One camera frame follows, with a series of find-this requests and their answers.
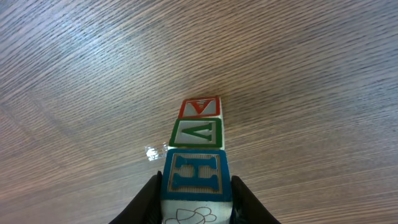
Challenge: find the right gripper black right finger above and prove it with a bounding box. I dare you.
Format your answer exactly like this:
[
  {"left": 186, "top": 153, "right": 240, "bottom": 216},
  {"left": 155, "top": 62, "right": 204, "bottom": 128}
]
[{"left": 229, "top": 175, "right": 280, "bottom": 224}]

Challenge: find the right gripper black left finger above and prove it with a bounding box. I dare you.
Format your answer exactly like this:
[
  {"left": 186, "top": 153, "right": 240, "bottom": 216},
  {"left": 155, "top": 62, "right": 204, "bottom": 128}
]
[{"left": 109, "top": 171, "right": 162, "bottom": 224}]

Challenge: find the red U letter block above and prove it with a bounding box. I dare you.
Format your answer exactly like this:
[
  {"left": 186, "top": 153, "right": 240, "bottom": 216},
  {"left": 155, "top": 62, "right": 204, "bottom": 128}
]
[{"left": 160, "top": 149, "right": 233, "bottom": 224}]

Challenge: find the white block red sketch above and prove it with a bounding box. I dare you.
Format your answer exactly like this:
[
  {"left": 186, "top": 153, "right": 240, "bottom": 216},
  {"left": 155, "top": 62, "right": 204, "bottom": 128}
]
[{"left": 169, "top": 118, "right": 224, "bottom": 150}]

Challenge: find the white block green side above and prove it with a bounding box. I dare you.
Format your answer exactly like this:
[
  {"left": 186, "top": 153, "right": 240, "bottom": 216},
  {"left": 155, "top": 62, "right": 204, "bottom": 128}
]
[{"left": 178, "top": 96, "right": 223, "bottom": 119}]

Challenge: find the clear plastic scrap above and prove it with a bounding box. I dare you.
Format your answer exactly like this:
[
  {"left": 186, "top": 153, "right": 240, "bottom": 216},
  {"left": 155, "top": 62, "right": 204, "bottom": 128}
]
[{"left": 144, "top": 142, "right": 168, "bottom": 161}]

